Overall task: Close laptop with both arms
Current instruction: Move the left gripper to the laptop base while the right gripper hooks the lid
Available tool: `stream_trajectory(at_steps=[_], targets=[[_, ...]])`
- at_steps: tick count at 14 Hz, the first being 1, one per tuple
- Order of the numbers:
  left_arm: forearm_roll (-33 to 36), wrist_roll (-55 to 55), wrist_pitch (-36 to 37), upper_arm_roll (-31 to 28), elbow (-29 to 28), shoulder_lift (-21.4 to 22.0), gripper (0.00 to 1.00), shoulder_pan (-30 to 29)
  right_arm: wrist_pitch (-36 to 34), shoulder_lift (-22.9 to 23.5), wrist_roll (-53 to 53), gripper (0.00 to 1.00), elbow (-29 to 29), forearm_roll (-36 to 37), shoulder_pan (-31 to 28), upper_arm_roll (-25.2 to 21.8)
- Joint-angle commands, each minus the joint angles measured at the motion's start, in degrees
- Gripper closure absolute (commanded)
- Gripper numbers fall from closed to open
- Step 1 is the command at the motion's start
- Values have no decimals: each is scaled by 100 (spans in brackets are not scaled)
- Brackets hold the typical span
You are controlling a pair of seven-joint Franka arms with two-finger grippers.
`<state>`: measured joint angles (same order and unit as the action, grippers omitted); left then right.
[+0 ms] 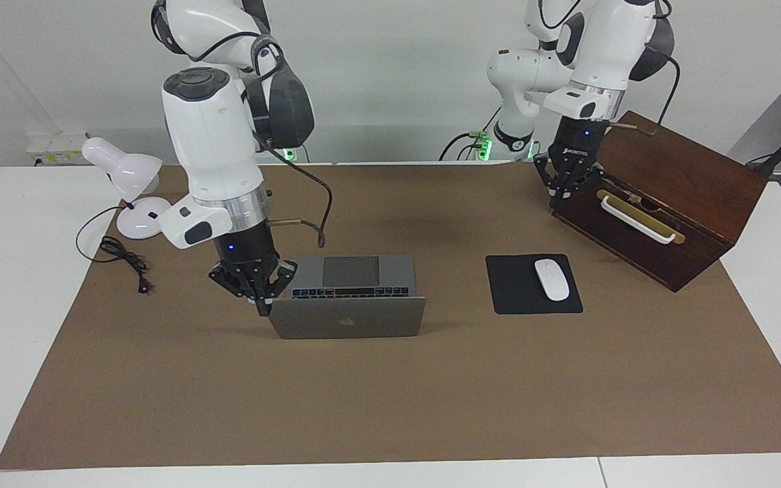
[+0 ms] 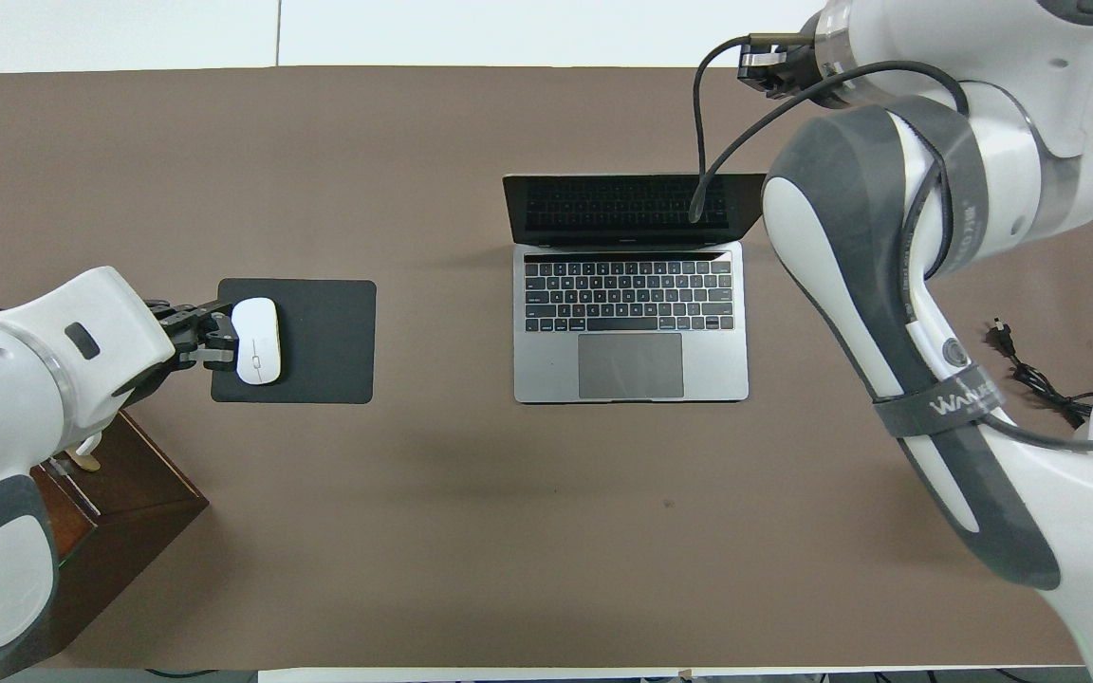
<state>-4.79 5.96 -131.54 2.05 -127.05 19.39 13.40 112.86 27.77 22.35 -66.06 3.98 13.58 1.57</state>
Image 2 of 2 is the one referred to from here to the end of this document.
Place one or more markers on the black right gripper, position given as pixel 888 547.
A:
pixel 803 76

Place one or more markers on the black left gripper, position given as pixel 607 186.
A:
pixel 178 337

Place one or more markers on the silver grey laptop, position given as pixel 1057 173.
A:
pixel 632 365

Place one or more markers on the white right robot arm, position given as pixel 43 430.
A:
pixel 888 285

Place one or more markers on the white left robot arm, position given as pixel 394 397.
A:
pixel 34 379

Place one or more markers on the white computer mouse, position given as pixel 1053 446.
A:
pixel 257 341

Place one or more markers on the black mouse pad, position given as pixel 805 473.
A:
pixel 328 341

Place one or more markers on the dark brown wooden box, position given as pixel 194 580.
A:
pixel 148 493

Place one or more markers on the brown table mat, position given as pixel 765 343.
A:
pixel 509 569

